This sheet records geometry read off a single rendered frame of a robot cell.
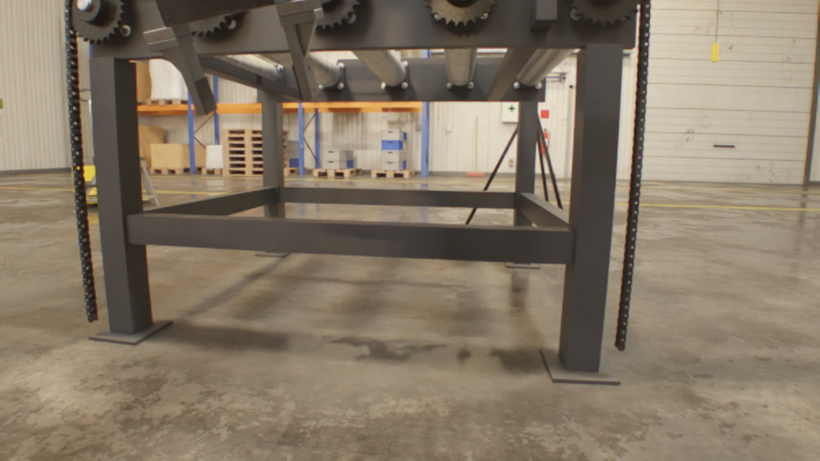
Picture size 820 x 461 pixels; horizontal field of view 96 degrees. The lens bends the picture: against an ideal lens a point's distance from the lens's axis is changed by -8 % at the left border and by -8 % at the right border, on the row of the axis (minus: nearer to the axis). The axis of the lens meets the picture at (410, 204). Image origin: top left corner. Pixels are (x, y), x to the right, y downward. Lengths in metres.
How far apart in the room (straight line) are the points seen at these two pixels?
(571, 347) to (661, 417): 0.22
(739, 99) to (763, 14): 2.00
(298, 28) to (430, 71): 1.46
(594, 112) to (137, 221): 1.15
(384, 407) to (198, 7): 0.75
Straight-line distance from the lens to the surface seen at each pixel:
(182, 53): 0.53
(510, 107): 9.92
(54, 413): 1.08
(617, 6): 0.98
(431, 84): 1.89
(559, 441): 0.86
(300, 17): 0.46
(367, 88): 1.94
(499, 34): 0.96
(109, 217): 1.28
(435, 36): 0.96
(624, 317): 1.01
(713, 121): 11.55
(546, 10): 0.91
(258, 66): 1.85
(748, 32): 12.23
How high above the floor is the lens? 0.50
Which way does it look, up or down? 7 degrees down
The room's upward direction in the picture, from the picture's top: 1 degrees clockwise
